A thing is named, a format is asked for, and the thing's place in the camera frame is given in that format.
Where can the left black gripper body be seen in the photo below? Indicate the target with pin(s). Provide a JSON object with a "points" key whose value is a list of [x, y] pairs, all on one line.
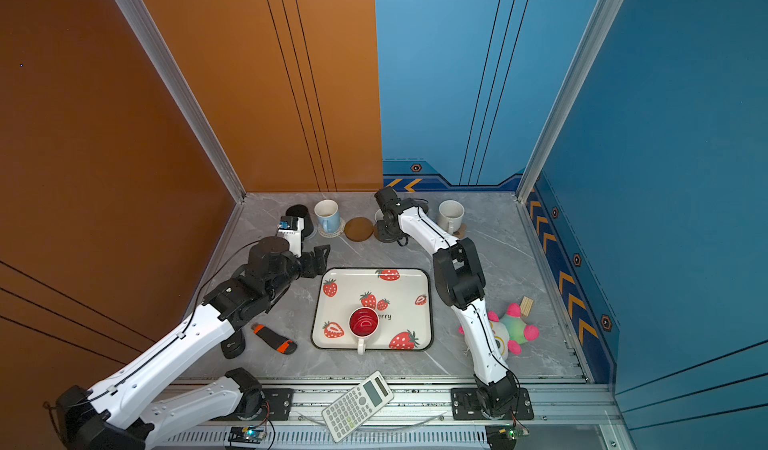
{"points": [[307, 268]]}

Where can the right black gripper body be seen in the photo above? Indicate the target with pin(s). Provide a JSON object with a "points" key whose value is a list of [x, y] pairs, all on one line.
{"points": [[385, 233]]}

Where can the plain brown wooden coaster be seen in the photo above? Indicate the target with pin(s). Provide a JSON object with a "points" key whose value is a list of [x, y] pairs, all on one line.
{"points": [[359, 229]]}

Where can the white mug blue handle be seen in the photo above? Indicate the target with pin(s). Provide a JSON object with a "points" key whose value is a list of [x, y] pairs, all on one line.
{"points": [[327, 210]]}

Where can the black mug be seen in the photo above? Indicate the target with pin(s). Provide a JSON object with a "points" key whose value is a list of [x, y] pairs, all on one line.
{"points": [[302, 211]]}

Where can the white speckled mug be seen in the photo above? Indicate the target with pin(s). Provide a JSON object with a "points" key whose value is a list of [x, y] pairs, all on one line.
{"points": [[450, 215]]}

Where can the paw shaped wooden coaster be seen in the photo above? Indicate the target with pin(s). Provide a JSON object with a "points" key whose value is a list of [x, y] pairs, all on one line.
{"points": [[461, 232]]}

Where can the red interior mug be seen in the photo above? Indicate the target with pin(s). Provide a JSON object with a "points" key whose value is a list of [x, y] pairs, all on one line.
{"points": [[363, 323]]}

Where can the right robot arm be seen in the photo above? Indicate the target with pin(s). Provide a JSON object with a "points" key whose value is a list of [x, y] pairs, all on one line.
{"points": [[460, 284]]}

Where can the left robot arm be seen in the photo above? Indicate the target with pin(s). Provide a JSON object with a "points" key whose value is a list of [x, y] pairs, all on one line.
{"points": [[180, 342]]}

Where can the strawberry print serving tray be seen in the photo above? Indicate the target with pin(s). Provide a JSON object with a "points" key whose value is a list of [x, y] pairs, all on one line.
{"points": [[400, 296]]}

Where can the black orange tool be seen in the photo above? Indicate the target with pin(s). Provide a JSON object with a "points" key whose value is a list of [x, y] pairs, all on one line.
{"points": [[274, 340]]}

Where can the black computer mouse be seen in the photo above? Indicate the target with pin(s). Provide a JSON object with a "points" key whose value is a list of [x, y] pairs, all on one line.
{"points": [[234, 345]]}

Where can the white scientific calculator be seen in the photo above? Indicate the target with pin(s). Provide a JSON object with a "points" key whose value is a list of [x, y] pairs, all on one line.
{"points": [[355, 407]]}

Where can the small wooden block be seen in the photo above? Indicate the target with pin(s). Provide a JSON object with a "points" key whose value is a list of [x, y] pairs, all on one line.
{"points": [[526, 306]]}

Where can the white unicorn plush toy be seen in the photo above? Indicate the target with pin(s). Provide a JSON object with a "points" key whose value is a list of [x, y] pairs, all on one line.
{"points": [[509, 332]]}

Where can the left circuit board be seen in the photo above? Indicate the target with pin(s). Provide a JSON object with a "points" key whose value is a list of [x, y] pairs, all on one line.
{"points": [[247, 437]]}

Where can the circuit board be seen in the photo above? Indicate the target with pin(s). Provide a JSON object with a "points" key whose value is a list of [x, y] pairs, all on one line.
{"points": [[504, 437], [247, 437]]}

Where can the right circuit board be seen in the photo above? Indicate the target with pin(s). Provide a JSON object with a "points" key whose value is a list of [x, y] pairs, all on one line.
{"points": [[504, 437]]}

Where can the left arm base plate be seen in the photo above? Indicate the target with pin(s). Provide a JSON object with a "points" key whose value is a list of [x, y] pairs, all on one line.
{"points": [[276, 405]]}

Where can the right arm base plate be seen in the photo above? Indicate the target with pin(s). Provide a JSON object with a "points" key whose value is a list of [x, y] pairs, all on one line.
{"points": [[468, 404]]}

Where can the aluminium front rail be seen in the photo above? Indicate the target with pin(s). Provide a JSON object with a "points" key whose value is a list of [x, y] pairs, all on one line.
{"points": [[421, 401]]}

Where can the left aluminium corner post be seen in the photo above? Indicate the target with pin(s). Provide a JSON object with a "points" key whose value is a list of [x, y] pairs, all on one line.
{"points": [[140, 20]]}

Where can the aluminium corner post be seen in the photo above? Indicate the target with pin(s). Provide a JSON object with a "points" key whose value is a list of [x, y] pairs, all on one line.
{"points": [[140, 20], [593, 38]]}

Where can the right aluminium corner post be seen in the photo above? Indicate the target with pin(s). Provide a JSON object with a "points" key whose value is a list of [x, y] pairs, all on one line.
{"points": [[593, 38]]}

